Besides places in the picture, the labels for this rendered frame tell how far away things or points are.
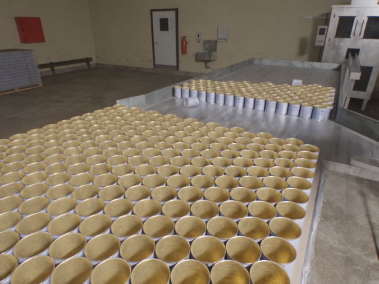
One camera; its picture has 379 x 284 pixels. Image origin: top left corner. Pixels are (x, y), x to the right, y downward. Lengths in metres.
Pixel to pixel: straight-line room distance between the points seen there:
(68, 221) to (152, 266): 0.24
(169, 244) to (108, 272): 0.13
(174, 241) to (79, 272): 0.19
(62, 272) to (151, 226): 0.19
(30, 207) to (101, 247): 0.24
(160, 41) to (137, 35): 1.10
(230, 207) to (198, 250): 0.15
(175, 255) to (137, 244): 0.09
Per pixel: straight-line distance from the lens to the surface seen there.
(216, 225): 0.60
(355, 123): 1.57
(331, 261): 2.28
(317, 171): 1.03
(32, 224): 0.69
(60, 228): 0.66
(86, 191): 0.74
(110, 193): 0.72
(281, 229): 0.64
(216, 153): 0.89
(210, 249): 0.57
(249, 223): 0.61
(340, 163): 1.17
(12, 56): 8.18
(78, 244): 0.61
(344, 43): 6.04
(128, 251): 0.57
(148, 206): 0.65
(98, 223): 0.63
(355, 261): 2.36
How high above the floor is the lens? 1.58
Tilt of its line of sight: 25 degrees down
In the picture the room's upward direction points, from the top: straight up
